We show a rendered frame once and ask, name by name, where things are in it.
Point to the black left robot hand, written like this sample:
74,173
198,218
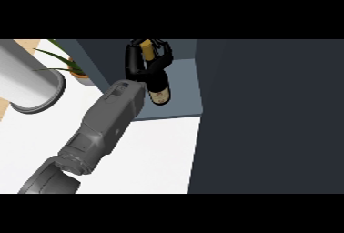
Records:
135,65

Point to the dark wine bottle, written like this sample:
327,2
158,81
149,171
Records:
158,89

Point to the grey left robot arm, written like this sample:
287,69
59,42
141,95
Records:
107,121

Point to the grey-blue open cabinet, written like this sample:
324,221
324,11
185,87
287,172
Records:
183,88

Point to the dark grey cabinet door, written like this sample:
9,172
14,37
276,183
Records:
269,116

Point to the green potted plant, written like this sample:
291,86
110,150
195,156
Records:
71,65

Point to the white cylindrical appliance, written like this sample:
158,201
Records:
24,82

